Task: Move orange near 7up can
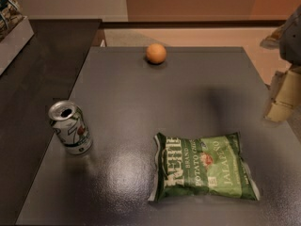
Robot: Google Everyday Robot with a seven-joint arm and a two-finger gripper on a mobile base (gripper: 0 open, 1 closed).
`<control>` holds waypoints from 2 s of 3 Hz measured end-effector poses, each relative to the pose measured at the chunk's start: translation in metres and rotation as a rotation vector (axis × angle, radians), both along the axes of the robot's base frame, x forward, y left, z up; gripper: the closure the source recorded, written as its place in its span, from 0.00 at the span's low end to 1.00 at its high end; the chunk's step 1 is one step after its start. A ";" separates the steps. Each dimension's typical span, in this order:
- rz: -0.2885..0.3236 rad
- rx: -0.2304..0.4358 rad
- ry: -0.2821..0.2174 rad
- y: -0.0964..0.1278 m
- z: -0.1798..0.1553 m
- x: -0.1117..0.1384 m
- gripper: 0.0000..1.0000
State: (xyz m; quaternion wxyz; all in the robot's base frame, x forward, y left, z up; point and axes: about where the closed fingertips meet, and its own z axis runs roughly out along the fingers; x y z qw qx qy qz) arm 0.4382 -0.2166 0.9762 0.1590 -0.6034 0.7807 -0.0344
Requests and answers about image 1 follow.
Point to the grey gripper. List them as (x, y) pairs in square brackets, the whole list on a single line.
[(293, 42)]

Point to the orange fruit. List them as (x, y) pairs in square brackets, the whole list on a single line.
[(156, 53)]

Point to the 7up soda can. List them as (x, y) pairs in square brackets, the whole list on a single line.
[(67, 120)]

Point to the green jalapeno chips bag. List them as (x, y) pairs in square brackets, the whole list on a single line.
[(202, 166)]

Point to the dark side table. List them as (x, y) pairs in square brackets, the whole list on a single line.
[(43, 73)]

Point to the white snack box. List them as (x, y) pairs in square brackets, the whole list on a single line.
[(15, 32)]

